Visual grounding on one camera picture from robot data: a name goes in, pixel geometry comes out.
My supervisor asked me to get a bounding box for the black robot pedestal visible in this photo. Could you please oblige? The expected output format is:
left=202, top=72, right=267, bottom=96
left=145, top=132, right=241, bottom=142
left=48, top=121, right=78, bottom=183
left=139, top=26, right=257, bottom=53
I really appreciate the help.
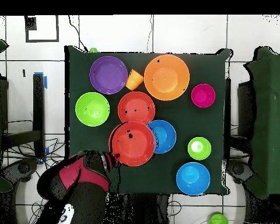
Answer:
left=106, top=193, right=171, bottom=224

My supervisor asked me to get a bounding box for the large green plastic bowl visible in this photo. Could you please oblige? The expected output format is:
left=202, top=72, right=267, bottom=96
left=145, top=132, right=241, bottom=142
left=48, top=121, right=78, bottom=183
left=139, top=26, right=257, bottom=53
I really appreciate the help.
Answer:
left=75, top=92, right=111, bottom=127

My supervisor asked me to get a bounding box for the red-orange plastic bowl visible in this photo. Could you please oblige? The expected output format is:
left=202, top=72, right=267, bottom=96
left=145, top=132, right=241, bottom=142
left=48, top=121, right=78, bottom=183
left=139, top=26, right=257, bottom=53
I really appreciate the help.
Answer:
left=117, top=91, right=156, bottom=125
left=108, top=121, right=156, bottom=167

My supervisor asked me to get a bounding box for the black wheeled base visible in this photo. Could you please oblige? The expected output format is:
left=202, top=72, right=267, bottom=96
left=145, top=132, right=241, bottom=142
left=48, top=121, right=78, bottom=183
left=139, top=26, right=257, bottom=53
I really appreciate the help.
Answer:
left=226, top=159, right=255, bottom=185
left=1, top=157, right=40, bottom=184

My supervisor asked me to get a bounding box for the small green plastic bowl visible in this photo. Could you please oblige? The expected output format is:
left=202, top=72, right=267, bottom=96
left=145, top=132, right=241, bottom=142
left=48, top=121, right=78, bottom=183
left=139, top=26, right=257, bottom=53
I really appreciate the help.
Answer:
left=187, top=136, right=212, bottom=161

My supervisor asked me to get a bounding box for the pink plastic bowl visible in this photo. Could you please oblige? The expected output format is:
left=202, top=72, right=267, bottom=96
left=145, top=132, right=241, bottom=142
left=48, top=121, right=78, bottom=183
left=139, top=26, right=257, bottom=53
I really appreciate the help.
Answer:
left=191, top=83, right=216, bottom=109

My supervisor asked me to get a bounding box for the black frame stand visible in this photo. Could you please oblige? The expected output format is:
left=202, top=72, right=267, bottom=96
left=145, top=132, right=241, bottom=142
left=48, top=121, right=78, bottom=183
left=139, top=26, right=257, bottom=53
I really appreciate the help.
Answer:
left=1, top=73, right=46, bottom=159

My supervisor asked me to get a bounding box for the large orange plastic bowl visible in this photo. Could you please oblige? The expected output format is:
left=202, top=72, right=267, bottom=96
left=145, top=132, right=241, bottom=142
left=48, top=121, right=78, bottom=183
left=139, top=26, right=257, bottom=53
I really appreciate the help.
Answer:
left=143, top=54, right=190, bottom=102

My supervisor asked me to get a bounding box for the blue plastic bowl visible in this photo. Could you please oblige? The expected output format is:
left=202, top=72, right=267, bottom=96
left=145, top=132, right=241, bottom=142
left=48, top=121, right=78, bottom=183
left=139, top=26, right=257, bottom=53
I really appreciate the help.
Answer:
left=147, top=120, right=177, bottom=155
left=176, top=162, right=211, bottom=196

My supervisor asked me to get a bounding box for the dark green tablecloth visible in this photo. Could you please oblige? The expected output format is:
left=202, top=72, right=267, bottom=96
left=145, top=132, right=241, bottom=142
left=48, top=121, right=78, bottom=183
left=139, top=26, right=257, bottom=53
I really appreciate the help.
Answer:
left=64, top=45, right=233, bottom=195

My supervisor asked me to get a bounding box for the purple plastic bowl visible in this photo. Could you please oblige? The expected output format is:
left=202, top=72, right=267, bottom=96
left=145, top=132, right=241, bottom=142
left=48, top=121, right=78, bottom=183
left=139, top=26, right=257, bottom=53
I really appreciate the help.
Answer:
left=89, top=55, right=128, bottom=95

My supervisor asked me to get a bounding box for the orange plastic cup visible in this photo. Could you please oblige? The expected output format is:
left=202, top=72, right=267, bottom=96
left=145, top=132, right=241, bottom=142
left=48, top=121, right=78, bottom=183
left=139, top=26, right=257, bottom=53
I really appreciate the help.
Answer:
left=125, top=69, right=145, bottom=91

